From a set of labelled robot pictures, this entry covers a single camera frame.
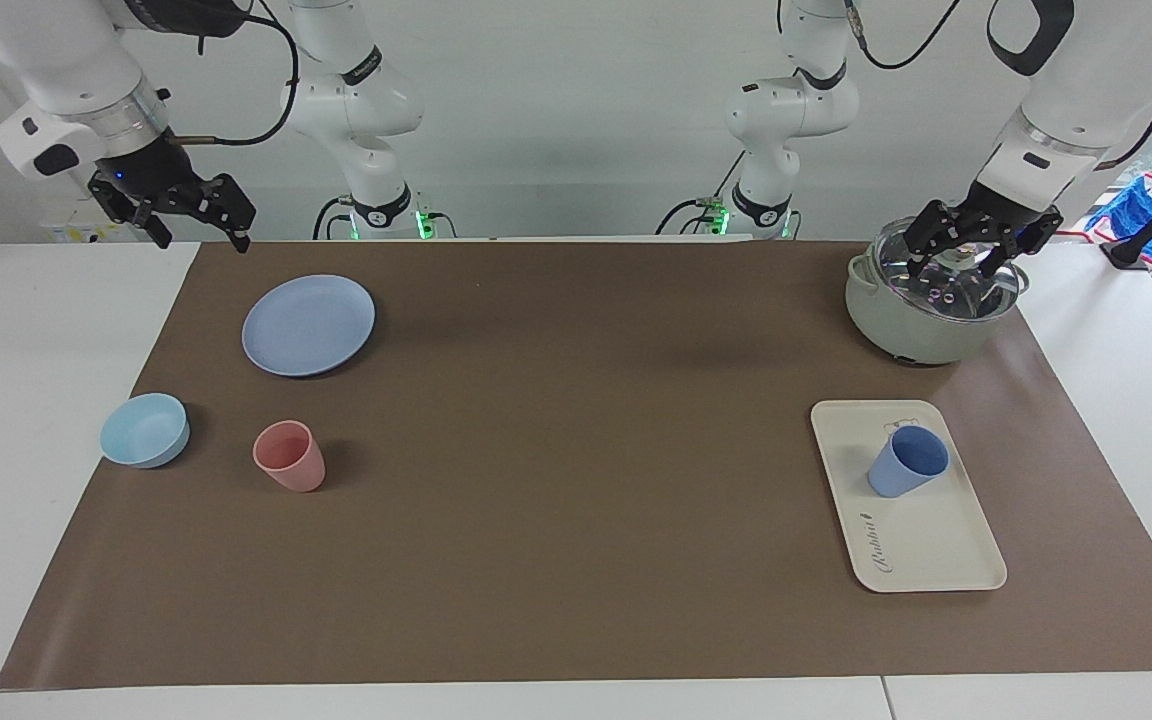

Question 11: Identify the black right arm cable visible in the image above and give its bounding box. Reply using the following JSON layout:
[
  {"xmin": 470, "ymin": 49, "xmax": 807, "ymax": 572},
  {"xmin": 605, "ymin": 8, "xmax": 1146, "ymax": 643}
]
[{"xmin": 176, "ymin": 8, "xmax": 299, "ymax": 148}]

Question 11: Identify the black base cable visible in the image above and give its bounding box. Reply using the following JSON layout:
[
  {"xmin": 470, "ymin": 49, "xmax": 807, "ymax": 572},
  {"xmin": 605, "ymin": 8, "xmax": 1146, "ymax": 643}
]
[
  {"xmin": 658, "ymin": 197, "xmax": 729, "ymax": 237},
  {"xmin": 313, "ymin": 195, "xmax": 357, "ymax": 241}
]

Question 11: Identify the brown table mat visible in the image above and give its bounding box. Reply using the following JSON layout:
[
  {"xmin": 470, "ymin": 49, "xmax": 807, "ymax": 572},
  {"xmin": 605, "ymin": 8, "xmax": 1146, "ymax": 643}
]
[{"xmin": 0, "ymin": 240, "xmax": 1152, "ymax": 691}]

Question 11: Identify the yellow labelled box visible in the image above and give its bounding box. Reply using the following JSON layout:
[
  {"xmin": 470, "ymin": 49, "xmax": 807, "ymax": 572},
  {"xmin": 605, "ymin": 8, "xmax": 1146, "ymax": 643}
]
[{"xmin": 41, "ymin": 213, "xmax": 152, "ymax": 244}]

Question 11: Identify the grey green cooking pot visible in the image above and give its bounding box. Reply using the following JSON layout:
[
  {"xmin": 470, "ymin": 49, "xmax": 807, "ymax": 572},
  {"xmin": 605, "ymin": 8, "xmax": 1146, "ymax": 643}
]
[{"xmin": 844, "ymin": 215, "xmax": 1029, "ymax": 366}]

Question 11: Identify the pink cup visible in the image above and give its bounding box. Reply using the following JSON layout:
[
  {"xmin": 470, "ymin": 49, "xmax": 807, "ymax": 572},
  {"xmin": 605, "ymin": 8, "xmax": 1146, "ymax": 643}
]
[{"xmin": 253, "ymin": 420, "xmax": 326, "ymax": 493}]

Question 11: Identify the blue ribbed cup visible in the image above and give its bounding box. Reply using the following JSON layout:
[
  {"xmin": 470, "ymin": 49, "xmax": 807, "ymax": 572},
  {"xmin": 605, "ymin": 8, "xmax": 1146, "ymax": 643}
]
[{"xmin": 868, "ymin": 425, "xmax": 950, "ymax": 499}]

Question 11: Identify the light blue bowl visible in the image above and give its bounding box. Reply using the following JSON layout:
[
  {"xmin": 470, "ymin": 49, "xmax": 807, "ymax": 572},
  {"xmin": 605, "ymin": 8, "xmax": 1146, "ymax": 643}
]
[{"xmin": 100, "ymin": 393, "xmax": 191, "ymax": 469}]

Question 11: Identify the blue cloth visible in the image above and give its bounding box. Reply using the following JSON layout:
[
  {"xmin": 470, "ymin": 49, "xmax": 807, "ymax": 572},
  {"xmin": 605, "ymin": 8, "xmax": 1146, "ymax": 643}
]
[{"xmin": 1086, "ymin": 172, "xmax": 1152, "ymax": 291}]

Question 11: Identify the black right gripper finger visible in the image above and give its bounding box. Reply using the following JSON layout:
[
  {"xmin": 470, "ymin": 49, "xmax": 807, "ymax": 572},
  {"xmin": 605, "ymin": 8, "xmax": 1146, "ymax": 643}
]
[
  {"xmin": 88, "ymin": 180, "xmax": 174, "ymax": 251},
  {"xmin": 176, "ymin": 173, "xmax": 257, "ymax": 253}
]

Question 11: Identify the lavender blue plate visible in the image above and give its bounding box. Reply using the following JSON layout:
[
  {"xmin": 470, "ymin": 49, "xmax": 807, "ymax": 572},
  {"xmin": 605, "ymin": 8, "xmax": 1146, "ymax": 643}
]
[{"xmin": 241, "ymin": 274, "xmax": 377, "ymax": 379}]

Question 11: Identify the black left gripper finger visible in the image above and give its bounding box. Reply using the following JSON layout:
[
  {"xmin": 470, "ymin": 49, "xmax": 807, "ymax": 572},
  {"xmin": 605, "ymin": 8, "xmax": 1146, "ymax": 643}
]
[
  {"xmin": 904, "ymin": 200, "xmax": 967, "ymax": 276},
  {"xmin": 981, "ymin": 215, "xmax": 1065, "ymax": 281}
]

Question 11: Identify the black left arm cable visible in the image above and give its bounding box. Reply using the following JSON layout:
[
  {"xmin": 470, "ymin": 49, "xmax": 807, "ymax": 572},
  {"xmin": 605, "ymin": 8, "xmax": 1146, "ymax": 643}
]
[{"xmin": 841, "ymin": 0, "xmax": 1152, "ymax": 171}]

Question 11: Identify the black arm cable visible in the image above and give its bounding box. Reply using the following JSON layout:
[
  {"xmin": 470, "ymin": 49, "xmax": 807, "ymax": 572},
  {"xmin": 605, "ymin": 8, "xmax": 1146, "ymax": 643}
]
[
  {"xmin": 176, "ymin": 8, "xmax": 299, "ymax": 148},
  {"xmin": 841, "ymin": 0, "xmax": 1152, "ymax": 171}
]

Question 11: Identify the cream rabbit print tray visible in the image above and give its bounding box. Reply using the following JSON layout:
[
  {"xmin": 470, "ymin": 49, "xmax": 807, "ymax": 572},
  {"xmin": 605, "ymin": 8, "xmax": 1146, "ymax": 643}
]
[{"xmin": 811, "ymin": 400, "xmax": 1008, "ymax": 594}]

